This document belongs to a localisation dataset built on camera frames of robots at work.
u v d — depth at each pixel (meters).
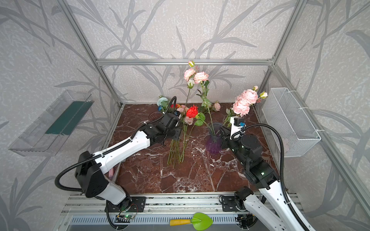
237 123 0.53
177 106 1.11
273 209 0.44
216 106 1.13
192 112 0.73
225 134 0.58
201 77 0.68
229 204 0.73
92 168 0.42
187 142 0.97
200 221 0.68
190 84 0.94
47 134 0.65
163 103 1.10
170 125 0.62
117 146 0.48
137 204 0.73
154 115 0.89
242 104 0.62
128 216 0.71
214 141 0.89
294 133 0.61
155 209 0.72
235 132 0.54
